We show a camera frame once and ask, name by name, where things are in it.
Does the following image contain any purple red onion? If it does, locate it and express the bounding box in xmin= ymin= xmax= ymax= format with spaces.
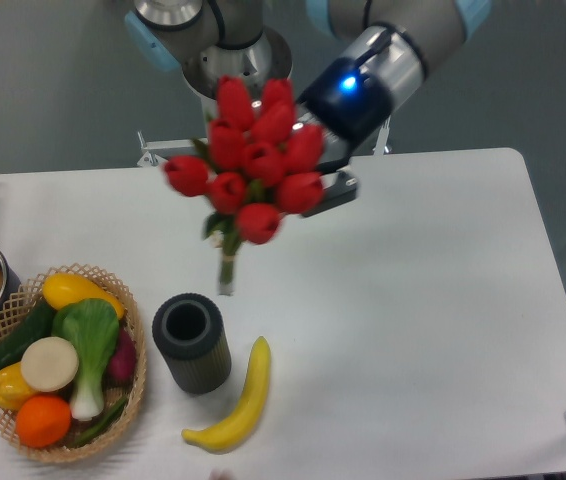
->
xmin=106 ymin=329 xmax=136 ymax=384

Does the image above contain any yellow bell pepper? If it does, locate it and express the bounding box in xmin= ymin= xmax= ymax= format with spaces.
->
xmin=0 ymin=362 xmax=38 ymax=411

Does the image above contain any dark grey ribbed vase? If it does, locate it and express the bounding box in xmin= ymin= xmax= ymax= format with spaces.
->
xmin=152 ymin=293 xmax=232 ymax=395

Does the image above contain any green bean pod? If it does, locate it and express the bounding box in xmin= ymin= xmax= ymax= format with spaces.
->
xmin=69 ymin=397 xmax=128 ymax=448

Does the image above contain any red tulip bouquet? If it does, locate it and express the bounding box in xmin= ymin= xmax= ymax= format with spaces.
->
xmin=162 ymin=76 xmax=324 ymax=295

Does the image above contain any green bok choy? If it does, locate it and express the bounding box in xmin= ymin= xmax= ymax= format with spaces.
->
xmin=52 ymin=298 xmax=119 ymax=422

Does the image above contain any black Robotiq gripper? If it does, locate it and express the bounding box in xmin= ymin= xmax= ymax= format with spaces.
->
xmin=297 ymin=57 xmax=394 ymax=218

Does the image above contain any yellow banana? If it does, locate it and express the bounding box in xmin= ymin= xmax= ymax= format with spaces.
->
xmin=181 ymin=336 xmax=272 ymax=453

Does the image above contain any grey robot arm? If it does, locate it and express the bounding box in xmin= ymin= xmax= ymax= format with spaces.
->
xmin=124 ymin=1 xmax=491 ymax=215

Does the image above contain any orange fruit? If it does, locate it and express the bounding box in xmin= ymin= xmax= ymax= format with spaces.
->
xmin=16 ymin=394 xmax=72 ymax=448

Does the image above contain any white round radish slice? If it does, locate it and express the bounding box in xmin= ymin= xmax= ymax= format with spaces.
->
xmin=20 ymin=336 xmax=79 ymax=392

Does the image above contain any green cucumber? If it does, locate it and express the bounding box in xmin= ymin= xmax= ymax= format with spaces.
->
xmin=0 ymin=299 xmax=56 ymax=370

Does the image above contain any woven wicker basket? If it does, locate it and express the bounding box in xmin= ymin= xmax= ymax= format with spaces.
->
xmin=0 ymin=263 xmax=147 ymax=464

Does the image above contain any yellow squash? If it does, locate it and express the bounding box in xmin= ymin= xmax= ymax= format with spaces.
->
xmin=42 ymin=273 xmax=125 ymax=320

